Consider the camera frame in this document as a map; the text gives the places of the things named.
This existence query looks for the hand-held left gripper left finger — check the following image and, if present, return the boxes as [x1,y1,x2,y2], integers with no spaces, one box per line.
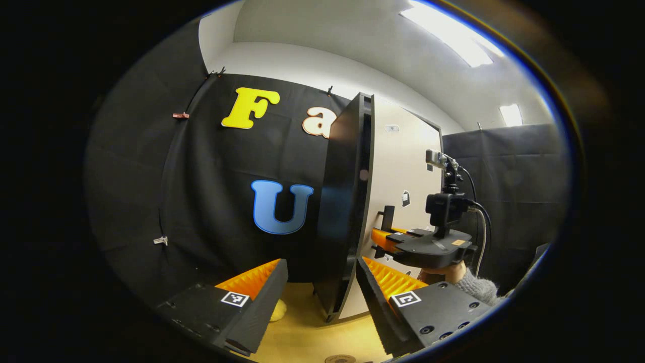
[155,259,289,356]

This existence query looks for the black backdrop cloth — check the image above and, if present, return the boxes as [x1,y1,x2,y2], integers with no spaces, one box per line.
[86,20,570,308]

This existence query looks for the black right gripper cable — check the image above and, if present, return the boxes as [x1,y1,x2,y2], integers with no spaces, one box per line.
[458,166,492,278]

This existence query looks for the small ceiling light panel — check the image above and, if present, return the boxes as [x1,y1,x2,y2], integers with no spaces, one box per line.
[499,104,524,127]

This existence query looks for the black cabinet door handle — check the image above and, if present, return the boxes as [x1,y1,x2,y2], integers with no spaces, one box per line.
[378,205,396,233]

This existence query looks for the long ceiling light panel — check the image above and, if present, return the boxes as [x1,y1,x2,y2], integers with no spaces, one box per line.
[401,0,504,68]

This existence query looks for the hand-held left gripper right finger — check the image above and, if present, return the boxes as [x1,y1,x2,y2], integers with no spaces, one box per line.
[356,256,497,357]

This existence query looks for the dark grey cabinet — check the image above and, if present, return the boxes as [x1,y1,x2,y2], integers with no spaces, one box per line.
[312,92,374,323]

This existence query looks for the beige cabinet door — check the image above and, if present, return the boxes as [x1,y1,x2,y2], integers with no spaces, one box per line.
[338,96,445,321]

